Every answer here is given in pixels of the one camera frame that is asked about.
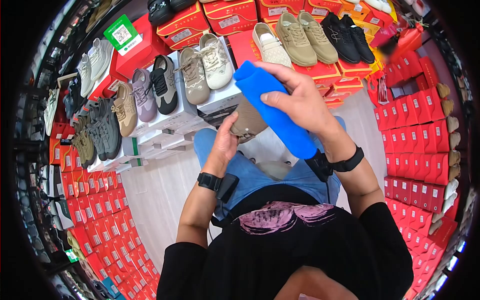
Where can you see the person's right hand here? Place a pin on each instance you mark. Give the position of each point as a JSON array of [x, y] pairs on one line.
[[307, 105]]

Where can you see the person's left hand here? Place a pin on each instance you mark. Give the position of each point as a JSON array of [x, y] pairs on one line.
[[223, 146]]

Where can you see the person's left thumb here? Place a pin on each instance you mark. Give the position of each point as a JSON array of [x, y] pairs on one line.
[[231, 120]]

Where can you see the person's right index finger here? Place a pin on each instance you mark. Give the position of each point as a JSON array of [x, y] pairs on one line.
[[275, 71]]

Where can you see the person's right thumb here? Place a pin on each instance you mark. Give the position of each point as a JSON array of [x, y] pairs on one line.
[[279, 100]]

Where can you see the blue cleaning cloth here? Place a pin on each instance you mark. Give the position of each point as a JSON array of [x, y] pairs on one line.
[[277, 116]]

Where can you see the brown knit shoe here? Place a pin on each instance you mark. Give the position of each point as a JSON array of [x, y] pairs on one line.
[[249, 120]]

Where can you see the cream quilted slip-on shoe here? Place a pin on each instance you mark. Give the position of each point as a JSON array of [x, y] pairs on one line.
[[272, 47]]

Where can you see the khaki lace-up sneaker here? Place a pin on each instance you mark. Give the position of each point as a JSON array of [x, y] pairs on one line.
[[318, 37], [296, 41]]

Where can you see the stack of white shoe boxes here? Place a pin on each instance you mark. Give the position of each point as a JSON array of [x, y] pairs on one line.
[[180, 122]]

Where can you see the person's legs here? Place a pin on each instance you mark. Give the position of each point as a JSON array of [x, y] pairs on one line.
[[247, 172]]

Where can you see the beige patterned lace-up shoe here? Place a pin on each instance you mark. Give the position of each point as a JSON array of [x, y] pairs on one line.
[[195, 78]]

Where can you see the white patterned lace-up shoe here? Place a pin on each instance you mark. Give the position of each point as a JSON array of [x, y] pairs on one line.
[[215, 62]]

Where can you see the black wrist band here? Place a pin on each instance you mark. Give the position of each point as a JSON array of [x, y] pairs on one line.
[[348, 162], [209, 181]]

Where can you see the stack of red and orange boxes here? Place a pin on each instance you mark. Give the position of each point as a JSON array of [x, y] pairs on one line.
[[232, 15]]

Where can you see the black lace-up sneaker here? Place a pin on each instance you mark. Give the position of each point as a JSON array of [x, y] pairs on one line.
[[360, 39], [339, 37]]

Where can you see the black and grey sneaker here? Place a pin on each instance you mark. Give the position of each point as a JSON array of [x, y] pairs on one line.
[[165, 86]]

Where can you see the purple sneaker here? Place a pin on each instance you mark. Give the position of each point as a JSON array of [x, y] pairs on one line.
[[144, 95]]

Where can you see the tan mesh sneaker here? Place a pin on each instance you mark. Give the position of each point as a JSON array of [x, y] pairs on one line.
[[125, 110]]

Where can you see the large red display box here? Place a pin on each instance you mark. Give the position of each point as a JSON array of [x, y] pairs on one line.
[[148, 48]]

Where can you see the pair of grey sneakers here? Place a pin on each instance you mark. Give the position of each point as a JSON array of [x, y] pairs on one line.
[[107, 129]]

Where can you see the black chunky clog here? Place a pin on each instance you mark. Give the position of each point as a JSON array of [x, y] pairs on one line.
[[159, 11]]

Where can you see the red bag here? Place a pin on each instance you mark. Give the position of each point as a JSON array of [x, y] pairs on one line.
[[408, 39]]

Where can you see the green and white code sign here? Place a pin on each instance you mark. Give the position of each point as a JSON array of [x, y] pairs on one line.
[[122, 34]]

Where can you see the pair of olive sneakers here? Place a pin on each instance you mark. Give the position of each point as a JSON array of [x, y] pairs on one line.
[[84, 144]]

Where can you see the pair of white knit sneakers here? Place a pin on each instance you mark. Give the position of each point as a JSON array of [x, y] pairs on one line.
[[93, 63]]

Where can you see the person's body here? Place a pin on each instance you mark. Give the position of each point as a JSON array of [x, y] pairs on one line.
[[300, 255]]

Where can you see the row of beige shoes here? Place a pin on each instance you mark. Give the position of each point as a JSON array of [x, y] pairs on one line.
[[452, 140]]

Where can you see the full shop shelf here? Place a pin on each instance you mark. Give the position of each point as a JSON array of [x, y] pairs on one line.
[[33, 157]]

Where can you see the wall of red shoe boxes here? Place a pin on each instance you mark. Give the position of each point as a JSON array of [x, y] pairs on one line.
[[108, 225], [412, 150]]

